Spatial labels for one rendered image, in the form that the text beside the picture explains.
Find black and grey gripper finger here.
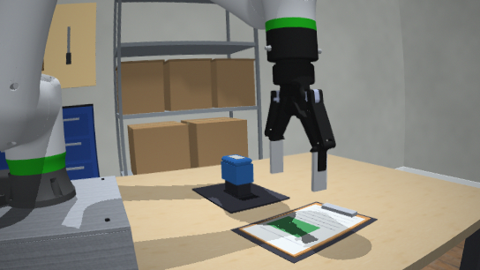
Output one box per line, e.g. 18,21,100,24
265,90,292,174
288,89,336,192

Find blue self-inking stamp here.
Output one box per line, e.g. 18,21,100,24
221,154,254,199

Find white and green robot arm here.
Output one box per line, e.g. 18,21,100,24
0,0,322,209

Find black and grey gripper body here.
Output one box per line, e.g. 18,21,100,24
273,62,315,116

